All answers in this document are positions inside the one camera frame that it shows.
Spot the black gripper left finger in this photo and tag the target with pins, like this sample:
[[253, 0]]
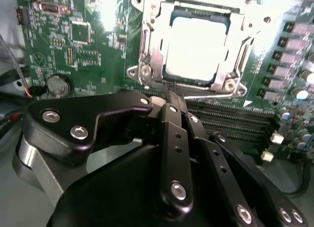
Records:
[[110, 104]]

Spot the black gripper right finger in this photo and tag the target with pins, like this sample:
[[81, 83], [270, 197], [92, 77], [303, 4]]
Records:
[[219, 160]]

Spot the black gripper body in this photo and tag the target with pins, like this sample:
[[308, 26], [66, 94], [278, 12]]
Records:
[[110, 200]]

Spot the metal socket cover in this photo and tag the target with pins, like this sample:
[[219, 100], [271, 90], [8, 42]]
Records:
[[157, 62]]

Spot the silver CPU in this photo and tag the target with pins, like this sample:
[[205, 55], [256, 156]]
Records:
[[196, 47]]

